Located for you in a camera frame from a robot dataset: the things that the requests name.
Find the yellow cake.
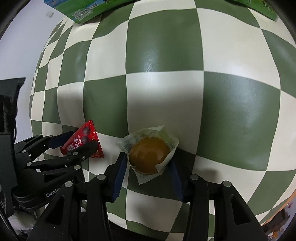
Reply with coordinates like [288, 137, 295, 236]
[116, 126, 179, 185]

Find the red small snack packet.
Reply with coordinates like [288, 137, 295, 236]
[60, 120, 104, 158]

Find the wall socket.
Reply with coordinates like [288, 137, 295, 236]
[46, 11, 54, 18]

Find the green white checkered tablecloth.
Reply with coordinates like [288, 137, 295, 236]
[30, 1, 295, 223]

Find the cardboard box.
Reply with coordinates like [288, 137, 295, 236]
[44, 1, 278, 24]

